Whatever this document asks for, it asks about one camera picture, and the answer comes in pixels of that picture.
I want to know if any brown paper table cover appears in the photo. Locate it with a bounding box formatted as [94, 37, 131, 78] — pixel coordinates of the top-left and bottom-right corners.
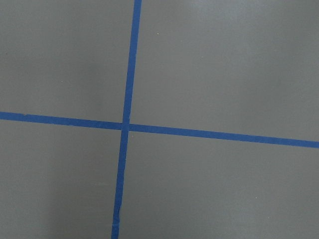
[0, 0, 319, 239]

